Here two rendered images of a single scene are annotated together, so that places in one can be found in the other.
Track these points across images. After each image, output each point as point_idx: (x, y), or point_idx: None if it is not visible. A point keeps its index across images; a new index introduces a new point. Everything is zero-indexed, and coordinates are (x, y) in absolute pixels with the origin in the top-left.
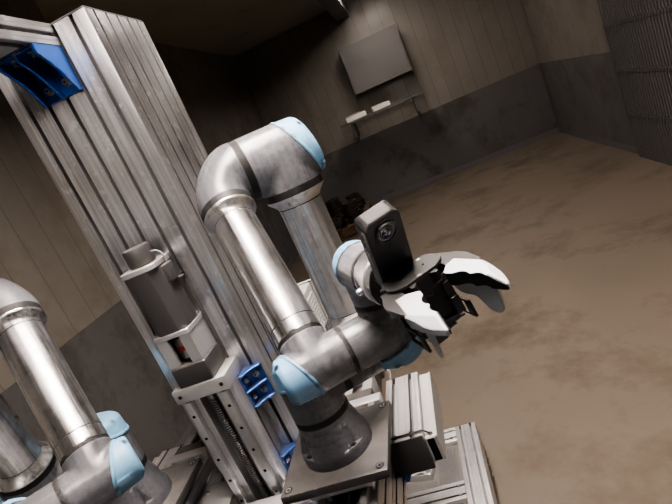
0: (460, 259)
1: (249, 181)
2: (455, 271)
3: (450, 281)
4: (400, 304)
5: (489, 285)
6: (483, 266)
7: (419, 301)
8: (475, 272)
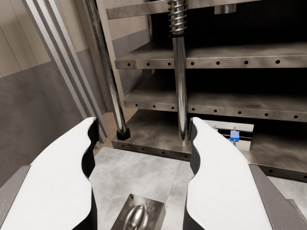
0: (10, 220)
1: None
2: (82, 179)
3: (96, 219)
4: (261, 212)
5: (95, 142)
6: (67, 136)
7: (206, 166)
8: (87, 136)
